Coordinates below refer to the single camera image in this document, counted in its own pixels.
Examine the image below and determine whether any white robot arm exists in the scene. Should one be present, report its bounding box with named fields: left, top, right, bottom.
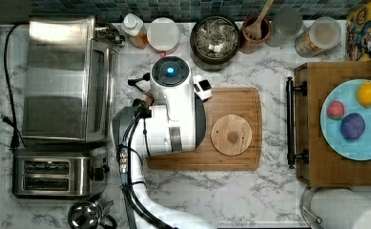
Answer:
left=112, top=56, right=215, bottom=229

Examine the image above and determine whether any black tea bag canister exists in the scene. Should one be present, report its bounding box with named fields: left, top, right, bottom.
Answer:
left=190, top=15, right=240, bottom=72

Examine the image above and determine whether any round wooden lid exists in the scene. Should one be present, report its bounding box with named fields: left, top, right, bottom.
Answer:
left=211, top=114, right=252, bottom=156

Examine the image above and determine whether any bamboo cutting board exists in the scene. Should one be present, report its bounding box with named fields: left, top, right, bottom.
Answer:
left=147, top=88, right=262, bottom=171

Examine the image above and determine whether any pink lidded mug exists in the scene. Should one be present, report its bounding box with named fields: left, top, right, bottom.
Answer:
left=147, top=17, right=180, bottom=56

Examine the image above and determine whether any brown utensil crock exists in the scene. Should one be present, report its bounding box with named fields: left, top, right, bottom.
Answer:
left=239, top=15, right=272, bottom=54

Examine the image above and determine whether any amber bottle white cap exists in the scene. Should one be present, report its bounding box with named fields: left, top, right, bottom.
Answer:
left=121, top=13, right=148, bottom=50

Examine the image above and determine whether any wooden spoon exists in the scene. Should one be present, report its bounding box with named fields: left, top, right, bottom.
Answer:
left=245, top=0, right=275, bottom=40

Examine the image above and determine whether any stainless steel toaster oven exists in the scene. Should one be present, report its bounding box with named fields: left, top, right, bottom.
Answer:
left=22, top=15, right=124, bottom=143

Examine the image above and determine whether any stainless steel slot toaster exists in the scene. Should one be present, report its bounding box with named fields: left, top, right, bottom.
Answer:
left=12, top=147, right=110, bottom=199

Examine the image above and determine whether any clear drinking glass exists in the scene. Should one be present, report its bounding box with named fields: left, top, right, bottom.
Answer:
left=266, top=8, right=302, bottom=47

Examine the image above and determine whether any stainless steel kettle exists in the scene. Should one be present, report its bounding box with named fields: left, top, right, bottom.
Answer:
left=68, top=198, right=117, bottom=229

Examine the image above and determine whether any red toy strawberry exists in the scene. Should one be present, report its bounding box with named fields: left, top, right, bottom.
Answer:
left=326, top=101, right=345, bottom=120

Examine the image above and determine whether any wooden cart top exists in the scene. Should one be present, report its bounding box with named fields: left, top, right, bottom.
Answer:
left=293, top=61, right=371, bottom=187

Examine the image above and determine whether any chrome paper towel holder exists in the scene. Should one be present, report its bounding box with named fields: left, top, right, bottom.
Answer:
left=299, top=187, right=324, bottom=229

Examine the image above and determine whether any clear jar with cereal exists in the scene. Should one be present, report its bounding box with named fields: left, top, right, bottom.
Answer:
left=295, top=17, right=341, bottom=58

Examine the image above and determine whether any purple toy plum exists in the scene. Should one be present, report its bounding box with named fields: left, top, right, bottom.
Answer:
left=340, top=113, right=365, bottom=140

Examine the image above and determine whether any yellow toy lemon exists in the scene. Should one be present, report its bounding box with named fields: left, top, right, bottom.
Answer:
left=357, top=81, right=371, bottom=108

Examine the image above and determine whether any light blue plate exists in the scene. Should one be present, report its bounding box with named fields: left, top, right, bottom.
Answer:
left=319, top=79, right=371, bottom=161

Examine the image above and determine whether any yellow cereal box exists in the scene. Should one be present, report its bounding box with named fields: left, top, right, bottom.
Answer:
left=346, top=1, right=371, bottom=61

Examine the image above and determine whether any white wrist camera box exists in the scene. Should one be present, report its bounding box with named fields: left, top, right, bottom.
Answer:
left=193, top=74, right=212, bottom=101

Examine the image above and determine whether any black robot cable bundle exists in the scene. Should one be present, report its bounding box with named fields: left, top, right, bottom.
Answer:
left=115, top=72, right=177, bottom=229

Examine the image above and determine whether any black metal handle bar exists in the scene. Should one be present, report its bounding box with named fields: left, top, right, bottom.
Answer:
left=286, top=76, right=309, bottom=169

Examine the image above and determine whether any black power cord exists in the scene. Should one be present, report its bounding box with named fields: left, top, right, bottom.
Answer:
left=0, top=22, right=30, bottom=151

